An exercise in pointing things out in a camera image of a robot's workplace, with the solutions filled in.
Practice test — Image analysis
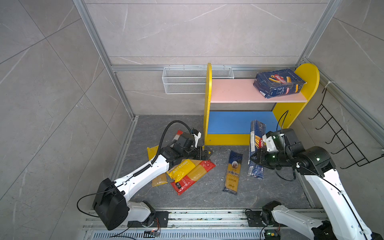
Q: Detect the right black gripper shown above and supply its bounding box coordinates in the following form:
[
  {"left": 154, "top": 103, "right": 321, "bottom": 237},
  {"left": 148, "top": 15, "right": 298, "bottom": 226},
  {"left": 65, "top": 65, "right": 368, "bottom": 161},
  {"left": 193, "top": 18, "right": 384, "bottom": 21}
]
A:
[{"left": 249, "top": 146, "right": 291, "bottom": 169}]

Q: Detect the blue Barilla spaghetti bag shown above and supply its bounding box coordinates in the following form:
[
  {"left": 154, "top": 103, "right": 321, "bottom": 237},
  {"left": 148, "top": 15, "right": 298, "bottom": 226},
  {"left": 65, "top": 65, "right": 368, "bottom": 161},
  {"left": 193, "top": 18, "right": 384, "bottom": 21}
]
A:
[{"left": 248, "top": 120, "right": 266, "bottom": 180}]

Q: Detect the blue yellow spaghetti bag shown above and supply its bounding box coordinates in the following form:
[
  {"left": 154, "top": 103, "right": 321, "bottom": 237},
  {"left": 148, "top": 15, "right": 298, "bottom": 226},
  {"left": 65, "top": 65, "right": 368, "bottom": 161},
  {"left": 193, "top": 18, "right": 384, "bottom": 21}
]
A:
[{"left": 223, "top": 151, "right": 243, "bottom": 195}]

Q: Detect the blue Barilla rigatoni box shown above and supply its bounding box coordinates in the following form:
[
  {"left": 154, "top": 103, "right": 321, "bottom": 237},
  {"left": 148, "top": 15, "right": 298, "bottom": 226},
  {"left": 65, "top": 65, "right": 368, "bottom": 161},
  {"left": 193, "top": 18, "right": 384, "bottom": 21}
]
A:
[{"left": 253, "top": 69, "right": 306, "bottom": 99}]

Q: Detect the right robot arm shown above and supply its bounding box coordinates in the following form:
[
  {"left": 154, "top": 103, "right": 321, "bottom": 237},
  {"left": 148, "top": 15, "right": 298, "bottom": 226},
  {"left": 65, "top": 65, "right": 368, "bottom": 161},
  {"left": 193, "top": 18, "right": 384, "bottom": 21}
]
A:
[{"left": 250, "top": 129, "right": 382, "bottom": 240}]

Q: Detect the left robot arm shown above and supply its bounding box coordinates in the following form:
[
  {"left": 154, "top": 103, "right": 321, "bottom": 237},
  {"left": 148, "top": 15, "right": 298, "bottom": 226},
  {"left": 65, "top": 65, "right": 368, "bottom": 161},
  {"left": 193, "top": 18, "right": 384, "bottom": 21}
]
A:
[{"left": 92, "top": 120, "right": 209, "bottom": 231}]

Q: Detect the red yellow pasta bag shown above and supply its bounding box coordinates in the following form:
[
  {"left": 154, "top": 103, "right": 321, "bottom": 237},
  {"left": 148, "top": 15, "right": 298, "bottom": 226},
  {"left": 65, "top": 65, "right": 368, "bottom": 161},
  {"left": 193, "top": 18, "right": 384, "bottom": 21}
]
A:
[{"left": 172, "top": 160, "right": 216, "bottom": 196}]

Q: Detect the yellow shelf unit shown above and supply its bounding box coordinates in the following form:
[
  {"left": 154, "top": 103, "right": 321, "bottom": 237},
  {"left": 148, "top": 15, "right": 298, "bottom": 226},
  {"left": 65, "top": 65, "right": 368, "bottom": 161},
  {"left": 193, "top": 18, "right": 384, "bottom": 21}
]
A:
[{"left": 204, "top": 64, "right": 320, "bottom": 146}]

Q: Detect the small tan pasta bag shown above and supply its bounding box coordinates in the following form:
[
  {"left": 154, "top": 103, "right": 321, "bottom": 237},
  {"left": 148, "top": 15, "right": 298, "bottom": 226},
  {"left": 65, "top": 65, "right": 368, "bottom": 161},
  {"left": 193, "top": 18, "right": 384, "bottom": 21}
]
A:
[{"left": 152, "top": 173, "right": 168, "bottom": 187}]

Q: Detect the red white spaghetti bag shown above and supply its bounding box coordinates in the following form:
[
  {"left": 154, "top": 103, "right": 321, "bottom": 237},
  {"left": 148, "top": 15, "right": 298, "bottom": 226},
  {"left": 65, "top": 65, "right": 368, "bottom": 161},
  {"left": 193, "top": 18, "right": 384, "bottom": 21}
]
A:
[{"left": 172, "top": 130, "right": 184, "bottom": 142}]

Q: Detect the yellow Pastatime spaghetti bag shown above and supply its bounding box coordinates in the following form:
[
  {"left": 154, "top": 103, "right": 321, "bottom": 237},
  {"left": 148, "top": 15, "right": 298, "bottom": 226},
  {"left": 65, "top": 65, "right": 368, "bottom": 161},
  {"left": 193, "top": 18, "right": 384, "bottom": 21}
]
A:
[{"left": 167, "top": 159, "right": 202, "bottom": 183}]

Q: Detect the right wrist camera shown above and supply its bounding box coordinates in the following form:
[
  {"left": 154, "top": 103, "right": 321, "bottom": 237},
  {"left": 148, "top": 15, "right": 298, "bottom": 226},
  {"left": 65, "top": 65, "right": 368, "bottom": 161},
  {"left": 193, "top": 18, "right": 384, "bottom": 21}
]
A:
[{"left": 263, "top": 134, "right": 278, "bottom": 153}]

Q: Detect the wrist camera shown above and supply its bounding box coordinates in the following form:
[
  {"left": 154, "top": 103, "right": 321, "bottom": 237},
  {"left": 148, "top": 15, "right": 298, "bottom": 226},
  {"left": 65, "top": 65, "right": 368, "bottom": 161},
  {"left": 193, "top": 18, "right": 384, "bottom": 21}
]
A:
[
  {"left": 263, "top": 134, "right": 278, "bottom": 153},
  {"left": 192, "top": 129, "right": 202, "bottom": 148}
]

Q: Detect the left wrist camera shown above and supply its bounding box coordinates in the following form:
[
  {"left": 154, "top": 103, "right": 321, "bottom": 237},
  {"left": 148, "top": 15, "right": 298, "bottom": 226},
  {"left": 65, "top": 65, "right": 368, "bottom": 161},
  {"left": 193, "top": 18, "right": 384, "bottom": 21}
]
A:
[{"left": 192, "top": 129, "right": 202, "bottom": 148}]

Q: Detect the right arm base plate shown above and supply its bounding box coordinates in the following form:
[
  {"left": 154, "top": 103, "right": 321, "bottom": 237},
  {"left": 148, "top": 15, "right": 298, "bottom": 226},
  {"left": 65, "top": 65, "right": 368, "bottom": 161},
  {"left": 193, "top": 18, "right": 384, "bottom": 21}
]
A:
[{"left": 245, "top": 209, "right": 286, "bottom": 228}]

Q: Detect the white wire mesh basket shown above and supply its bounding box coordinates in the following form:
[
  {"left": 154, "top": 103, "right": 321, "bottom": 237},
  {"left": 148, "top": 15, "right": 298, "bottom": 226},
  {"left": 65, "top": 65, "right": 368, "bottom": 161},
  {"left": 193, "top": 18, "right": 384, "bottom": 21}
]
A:
[{"left": 161, "top": 66, "right": 235, "bottom": 95}]

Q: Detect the aluminium mounting rail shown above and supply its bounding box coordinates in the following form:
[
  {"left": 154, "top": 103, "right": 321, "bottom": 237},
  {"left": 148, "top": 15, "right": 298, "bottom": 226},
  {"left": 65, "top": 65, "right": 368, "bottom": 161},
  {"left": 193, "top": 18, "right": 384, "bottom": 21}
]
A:
[{"left": 80, "top": 209, "right": 334, "bottom": 240}]

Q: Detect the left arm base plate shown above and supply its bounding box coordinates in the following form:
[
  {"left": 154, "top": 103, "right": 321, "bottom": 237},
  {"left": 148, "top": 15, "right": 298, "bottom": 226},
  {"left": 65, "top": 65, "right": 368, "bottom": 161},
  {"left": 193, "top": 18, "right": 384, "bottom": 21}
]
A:
[{"left": 127, "top": 211, "right": 170, "bottom": 228}]

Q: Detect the black wire hook rack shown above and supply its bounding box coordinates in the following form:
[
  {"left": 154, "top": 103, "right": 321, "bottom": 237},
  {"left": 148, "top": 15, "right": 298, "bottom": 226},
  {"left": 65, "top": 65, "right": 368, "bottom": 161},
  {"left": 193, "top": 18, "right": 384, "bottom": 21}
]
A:
[{"left": 308, "top": 89, "right": 384, "bottom": 170}]

